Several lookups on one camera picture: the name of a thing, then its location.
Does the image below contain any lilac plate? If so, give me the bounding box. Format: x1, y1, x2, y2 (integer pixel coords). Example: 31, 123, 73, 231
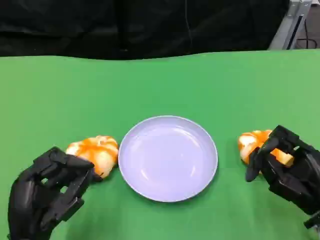
118, 115, 219, 203

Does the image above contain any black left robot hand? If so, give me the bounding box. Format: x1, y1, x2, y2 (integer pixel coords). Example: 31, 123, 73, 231
7, 146, 104, 240

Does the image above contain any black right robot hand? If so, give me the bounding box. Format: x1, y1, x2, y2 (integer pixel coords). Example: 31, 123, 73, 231
244, 124, 320, 216

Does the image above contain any black backdrop curtain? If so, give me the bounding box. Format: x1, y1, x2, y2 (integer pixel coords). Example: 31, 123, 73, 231
0, 0, 291, 61

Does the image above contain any orange and white bread roll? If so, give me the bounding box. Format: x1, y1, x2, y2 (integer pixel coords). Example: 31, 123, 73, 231
237, 129, 295, 168
65, 135, 119, 179

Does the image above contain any black looped floor cable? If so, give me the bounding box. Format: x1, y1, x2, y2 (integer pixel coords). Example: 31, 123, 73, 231
297, 18, 318, 49

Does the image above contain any green table cloth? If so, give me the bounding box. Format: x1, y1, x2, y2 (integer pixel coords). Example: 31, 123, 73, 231
0, 48, 320, 240

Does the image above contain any grey aluminium frame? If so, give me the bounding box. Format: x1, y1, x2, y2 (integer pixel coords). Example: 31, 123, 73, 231
268, 0, 313, 51

